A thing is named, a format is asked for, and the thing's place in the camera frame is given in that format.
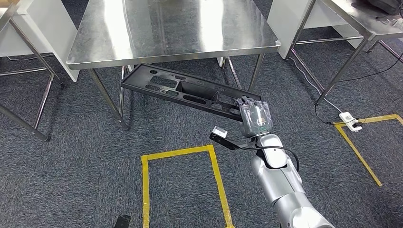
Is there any black plastic panel part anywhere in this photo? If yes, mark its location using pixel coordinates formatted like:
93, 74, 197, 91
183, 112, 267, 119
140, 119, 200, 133
121, 63, 262, 122

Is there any white power strip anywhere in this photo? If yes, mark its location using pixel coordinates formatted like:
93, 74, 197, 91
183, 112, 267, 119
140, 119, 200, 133
338, 112, 363, 133

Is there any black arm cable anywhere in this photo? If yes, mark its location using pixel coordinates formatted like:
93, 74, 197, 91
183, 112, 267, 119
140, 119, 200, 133
249, 145, 300, 172

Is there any black bag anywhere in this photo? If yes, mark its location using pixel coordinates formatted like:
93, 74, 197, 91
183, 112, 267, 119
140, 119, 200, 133
366, 0, 403, 16

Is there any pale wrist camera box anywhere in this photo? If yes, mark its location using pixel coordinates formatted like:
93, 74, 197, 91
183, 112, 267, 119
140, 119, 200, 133
211, 126, 228, 139

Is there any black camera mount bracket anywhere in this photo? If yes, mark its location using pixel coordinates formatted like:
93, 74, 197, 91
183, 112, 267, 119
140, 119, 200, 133
209, 132, 257, 151

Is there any stainless steel workbench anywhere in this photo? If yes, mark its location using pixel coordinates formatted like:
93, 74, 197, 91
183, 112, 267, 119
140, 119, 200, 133
66, 0, 282, 131
0, 0, 64, 143
285, 0, 403, 106

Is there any black floor cable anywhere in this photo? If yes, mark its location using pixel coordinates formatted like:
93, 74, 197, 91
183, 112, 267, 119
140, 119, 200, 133
314, 52, 403, 125

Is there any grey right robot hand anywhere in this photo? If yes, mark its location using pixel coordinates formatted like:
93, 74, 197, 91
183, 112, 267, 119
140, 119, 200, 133
236, 97, 274, 138

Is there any white panel board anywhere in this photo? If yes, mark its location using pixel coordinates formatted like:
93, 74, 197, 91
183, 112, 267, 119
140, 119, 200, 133
268, 0, 364, 59
0, 0, 80, 83

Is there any yellow floor tape square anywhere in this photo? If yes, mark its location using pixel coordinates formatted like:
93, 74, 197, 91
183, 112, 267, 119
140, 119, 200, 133
141, 144, 235, 228
333, 114, 403, 188

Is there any white floor cable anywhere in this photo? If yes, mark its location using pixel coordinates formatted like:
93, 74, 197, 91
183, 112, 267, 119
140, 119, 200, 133
288, 57, 345, 114

